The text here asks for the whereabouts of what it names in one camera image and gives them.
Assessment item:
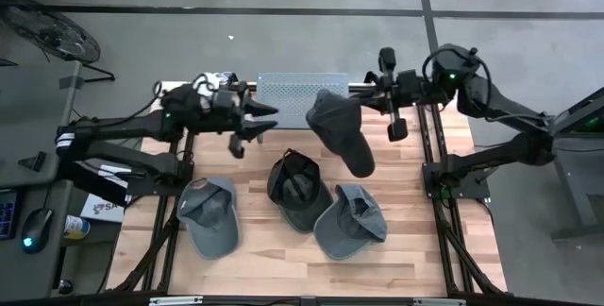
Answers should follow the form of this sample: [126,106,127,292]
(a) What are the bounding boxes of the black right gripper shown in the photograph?
[351,46,428,143]

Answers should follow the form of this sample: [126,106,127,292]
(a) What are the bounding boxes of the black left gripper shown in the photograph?
[210,78,280,160]

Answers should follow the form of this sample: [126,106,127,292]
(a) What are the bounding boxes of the black baseball cap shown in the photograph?
[305,89,377,179]
[266,148,335,235]

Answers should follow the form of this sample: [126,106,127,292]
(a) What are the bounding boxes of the grey-blue baseball cap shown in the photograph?
[176,177,241,261]
[313,182,389,261]

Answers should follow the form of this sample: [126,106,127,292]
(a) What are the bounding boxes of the grey perforated metal rack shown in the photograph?
[257,72,350,145]

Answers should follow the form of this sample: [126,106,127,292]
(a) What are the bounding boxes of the white paper sheet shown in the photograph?
[97,163,131,189]

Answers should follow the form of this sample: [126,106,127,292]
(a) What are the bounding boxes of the white printed cardboard box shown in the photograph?
[79,192,126,225]

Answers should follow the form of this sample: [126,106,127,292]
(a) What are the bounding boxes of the white and yellow can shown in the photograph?
[63,214,91,241]

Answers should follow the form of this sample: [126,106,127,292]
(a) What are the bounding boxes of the grey metal stand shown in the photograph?
[549,86,604,244]

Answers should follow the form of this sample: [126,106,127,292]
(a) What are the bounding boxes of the black floor fan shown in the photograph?
[0,0,117,84]

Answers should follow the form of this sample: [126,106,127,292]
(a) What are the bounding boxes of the grey desk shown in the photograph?
[0,59,84,300]

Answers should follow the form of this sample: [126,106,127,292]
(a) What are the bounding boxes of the computer with green lights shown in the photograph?
[578,111,604,133]

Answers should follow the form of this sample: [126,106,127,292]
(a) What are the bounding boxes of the black computer mouse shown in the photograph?
[20,208,54,255]

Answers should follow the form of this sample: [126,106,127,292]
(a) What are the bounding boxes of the keypad with lit keys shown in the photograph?
[0,190,20,242]

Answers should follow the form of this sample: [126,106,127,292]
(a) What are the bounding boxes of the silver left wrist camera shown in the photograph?
[193,72,235,111]

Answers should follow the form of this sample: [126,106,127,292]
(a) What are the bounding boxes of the silver frame bracket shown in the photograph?
[148,296,204,306]
[413,297,467,306]

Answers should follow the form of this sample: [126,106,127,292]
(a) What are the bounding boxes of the black wedge bracket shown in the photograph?
[17,150,48,173]

